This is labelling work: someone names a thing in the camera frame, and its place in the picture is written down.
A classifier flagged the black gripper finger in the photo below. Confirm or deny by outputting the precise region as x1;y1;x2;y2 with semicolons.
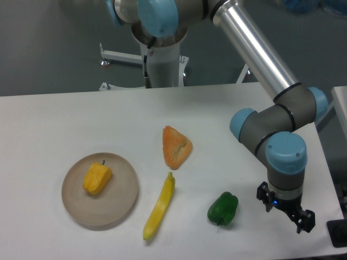
287;209;316;233
256;181;274;212

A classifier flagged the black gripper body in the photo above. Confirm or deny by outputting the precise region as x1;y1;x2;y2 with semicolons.
266;186;303;216

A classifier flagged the yellow bell pepper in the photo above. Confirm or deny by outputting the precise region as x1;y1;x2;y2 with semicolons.
82;160;112;196

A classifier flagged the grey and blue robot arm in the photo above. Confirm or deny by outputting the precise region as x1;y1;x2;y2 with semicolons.
105;1;328;232

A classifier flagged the green bell pepper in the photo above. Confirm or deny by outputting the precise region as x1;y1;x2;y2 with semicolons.
207;192;239;226

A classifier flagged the orange pepper slice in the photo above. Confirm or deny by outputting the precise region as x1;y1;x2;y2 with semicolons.
162;126;193;170

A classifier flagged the beige round plate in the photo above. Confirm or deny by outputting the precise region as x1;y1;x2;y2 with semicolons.
61;153;139;230

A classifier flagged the black device at table edge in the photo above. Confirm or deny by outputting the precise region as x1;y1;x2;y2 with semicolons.
326;219;346;248

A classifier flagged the yellow banana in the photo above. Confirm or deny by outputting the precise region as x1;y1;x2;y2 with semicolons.
143;172;176;241

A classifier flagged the white side table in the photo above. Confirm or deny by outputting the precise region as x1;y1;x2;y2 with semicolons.
315;86;346;136

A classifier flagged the blue object in background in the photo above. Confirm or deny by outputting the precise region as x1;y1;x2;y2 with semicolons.
278;0;346;18

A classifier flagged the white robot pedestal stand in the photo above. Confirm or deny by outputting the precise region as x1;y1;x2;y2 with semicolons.
101;28;257;88

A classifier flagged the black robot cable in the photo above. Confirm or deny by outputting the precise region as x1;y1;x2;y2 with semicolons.
143;36;157;89

